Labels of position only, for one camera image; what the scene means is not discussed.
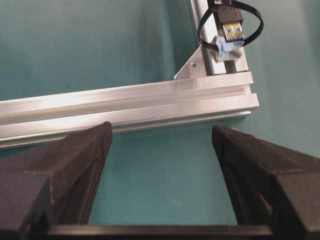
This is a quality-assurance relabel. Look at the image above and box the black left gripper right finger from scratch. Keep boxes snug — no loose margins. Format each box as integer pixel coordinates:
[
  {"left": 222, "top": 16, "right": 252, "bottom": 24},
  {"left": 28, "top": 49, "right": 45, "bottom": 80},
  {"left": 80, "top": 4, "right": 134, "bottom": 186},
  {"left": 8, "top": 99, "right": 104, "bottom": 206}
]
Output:
[{"left": 212, "top": 125, "right": 320, "bottom": 240}]

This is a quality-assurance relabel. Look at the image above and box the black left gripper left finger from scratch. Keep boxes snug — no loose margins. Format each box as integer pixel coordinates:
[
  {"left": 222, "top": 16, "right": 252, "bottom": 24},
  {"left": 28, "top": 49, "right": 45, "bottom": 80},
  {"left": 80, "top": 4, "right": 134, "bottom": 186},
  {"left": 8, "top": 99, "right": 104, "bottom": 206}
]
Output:
[{"left": 0, "top": 121, "right": 113, "bottom": 240}]

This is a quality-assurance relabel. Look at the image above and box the aluminium extrusion frame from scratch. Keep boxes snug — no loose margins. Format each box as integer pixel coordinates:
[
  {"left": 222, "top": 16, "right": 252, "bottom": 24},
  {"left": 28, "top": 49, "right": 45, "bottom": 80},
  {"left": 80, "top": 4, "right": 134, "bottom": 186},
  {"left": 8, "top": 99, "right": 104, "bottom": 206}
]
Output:
[{"left": 0, "top": 0, "right": 259, "bottom": 151}]

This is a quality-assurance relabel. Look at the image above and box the blue tape on loop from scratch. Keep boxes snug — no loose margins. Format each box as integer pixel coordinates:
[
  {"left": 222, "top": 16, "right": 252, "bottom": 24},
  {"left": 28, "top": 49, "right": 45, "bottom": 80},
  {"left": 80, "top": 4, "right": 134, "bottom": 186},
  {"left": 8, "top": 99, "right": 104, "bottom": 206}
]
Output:
[{"left": 213, "top": 35, "right": 244, "bottom": 62}]

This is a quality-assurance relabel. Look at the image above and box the black zip tie loop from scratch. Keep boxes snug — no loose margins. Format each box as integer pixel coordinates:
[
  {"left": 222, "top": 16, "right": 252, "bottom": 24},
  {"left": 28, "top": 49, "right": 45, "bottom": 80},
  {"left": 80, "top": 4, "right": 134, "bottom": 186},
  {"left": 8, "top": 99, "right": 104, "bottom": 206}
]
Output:
[{"left": 197, "top": 0, "right": 264, "bottom": 51}]

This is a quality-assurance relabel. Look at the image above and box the black USB cable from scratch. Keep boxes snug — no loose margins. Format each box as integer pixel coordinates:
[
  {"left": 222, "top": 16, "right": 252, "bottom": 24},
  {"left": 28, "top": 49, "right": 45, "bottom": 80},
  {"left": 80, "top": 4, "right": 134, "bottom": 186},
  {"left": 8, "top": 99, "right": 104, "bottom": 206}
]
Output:
[{"left": 212, "top": 0, "right": 245, "bottom": 43}]

